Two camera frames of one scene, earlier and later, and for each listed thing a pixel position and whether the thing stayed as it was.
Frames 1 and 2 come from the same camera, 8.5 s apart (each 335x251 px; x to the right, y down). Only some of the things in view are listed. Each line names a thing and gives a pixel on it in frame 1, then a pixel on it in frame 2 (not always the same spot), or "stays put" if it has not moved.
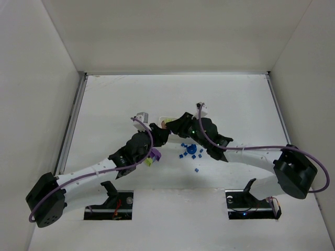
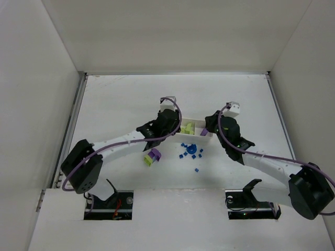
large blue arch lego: [192, 149] stays put
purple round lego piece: [155, 152] stays put
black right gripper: [181, 124] → [209, 123]
